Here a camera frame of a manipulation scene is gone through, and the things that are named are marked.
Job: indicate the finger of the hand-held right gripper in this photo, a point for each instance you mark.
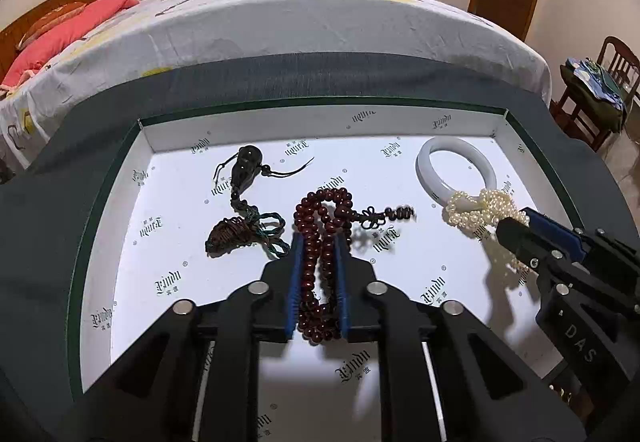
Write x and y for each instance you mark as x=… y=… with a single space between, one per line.
x=552 y=228
x=522 y=239

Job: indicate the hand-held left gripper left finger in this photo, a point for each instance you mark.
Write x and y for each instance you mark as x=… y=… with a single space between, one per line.
x=296 y=282

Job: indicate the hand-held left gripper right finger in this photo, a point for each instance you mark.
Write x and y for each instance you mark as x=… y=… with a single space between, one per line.
x=341 y=282

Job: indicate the white shallow box tray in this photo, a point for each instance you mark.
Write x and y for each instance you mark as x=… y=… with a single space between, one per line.
x=175 y=222

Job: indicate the white jade bangle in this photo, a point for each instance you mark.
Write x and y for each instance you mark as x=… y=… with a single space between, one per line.
x=425 y=172

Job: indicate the pile of clothes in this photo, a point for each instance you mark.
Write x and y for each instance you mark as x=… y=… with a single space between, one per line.
x=590 y=92

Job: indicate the wooden chair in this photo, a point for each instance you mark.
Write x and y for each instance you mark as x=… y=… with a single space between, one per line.
x=617 y=57

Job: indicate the bed with patterned sheet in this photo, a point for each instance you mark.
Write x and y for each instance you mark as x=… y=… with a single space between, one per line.
x=300 y=22

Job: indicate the pink pillow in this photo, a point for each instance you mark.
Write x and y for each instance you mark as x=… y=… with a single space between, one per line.
x=65 y=32

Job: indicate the orange patterned pillow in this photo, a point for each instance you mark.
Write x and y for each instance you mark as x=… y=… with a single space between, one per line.
x=45 y=24

